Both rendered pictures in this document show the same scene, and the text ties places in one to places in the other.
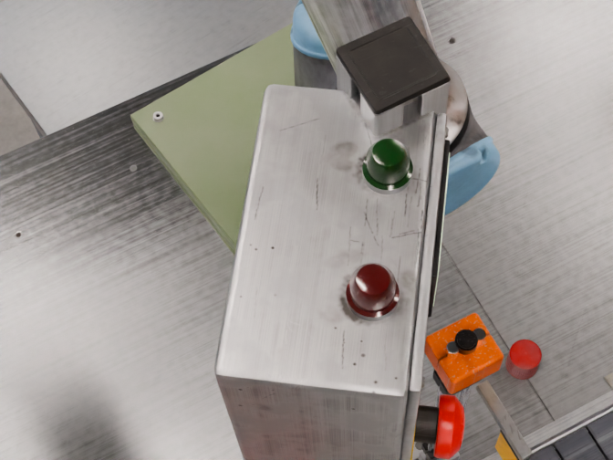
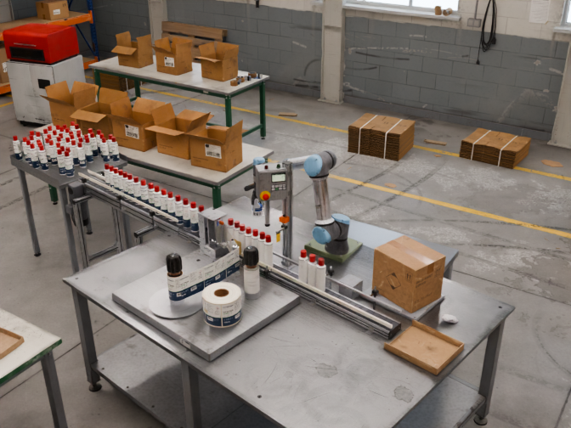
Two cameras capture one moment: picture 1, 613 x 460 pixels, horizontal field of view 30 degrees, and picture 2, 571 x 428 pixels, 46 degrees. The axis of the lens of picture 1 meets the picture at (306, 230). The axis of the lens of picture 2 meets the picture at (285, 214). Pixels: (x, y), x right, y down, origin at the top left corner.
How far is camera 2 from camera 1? 354 cm
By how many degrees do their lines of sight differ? 55
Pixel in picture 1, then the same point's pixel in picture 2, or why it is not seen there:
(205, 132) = not seen: hidden behind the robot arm
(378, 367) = (260, 170)
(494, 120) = (354, 265)
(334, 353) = (260, 168)
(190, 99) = not seen: hidden behind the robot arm
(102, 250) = (302, 235)
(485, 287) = not seen: hidden behind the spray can
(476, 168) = (321, 232)
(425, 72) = (287, 164)
